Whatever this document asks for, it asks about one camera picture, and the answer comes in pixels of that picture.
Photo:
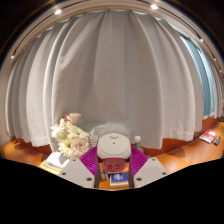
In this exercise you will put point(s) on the red booklet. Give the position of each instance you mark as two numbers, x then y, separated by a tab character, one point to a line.
208	136

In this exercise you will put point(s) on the yellow book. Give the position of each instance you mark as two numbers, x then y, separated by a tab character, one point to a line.
49	166

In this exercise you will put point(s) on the ceiling lights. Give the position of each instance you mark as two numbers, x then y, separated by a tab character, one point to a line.
58	11

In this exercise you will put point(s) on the small dark grey object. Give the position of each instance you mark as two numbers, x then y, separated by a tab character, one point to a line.
217	140

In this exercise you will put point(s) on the white curtain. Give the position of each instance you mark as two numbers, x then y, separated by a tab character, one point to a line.
113	73

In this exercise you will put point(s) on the white flower bouquet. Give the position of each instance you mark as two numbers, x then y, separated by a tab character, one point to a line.
71	136

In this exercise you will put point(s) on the red and white charger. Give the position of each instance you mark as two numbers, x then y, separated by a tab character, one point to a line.
113	148

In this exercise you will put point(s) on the window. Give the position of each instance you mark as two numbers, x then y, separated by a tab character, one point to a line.
203	76

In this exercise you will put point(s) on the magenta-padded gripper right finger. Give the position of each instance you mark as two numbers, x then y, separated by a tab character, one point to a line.
150	171

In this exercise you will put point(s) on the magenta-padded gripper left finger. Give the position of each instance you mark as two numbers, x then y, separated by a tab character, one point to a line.
75	171

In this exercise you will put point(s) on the clear bottle with green cap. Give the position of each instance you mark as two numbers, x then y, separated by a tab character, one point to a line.
137	142

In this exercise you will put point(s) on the blue flat book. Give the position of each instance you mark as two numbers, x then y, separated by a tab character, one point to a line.
119	179

